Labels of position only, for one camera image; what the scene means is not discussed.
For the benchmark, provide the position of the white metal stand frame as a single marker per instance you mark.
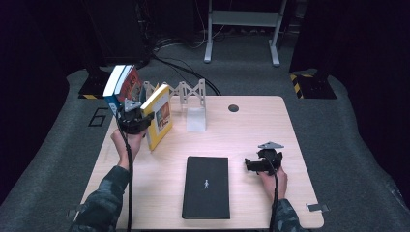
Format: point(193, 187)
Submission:
point(245, 17)

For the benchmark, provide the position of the person's left hand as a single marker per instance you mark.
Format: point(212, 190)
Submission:
point(124, 148)

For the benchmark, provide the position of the black book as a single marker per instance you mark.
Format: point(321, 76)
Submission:
point(206, 199)

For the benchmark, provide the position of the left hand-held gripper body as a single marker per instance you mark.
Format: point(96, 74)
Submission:
point(132, 122)

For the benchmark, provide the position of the person's right hand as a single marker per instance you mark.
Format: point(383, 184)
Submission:
point(281, 187)

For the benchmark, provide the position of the black striped stand base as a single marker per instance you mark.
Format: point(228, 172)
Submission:
point(316, 88)
point(92, 85)

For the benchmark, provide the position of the white extendable book stand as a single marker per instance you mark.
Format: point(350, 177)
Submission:
point(196, 121)

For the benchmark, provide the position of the black equipment cabinet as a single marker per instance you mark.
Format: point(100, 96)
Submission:
point(119, 32)

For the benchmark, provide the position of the grey table edge bracket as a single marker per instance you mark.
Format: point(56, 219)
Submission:
point(317, 208)
point(72, 213)

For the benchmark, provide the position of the yellow book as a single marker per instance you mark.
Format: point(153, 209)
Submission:
point(162, 129)

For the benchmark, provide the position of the blue book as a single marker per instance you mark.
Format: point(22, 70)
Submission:
point(114, 80)

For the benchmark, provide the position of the red illustrated book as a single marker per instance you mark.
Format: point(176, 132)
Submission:
point(132, 87)

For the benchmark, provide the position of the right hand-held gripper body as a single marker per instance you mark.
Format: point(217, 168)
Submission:
point(270, 161)

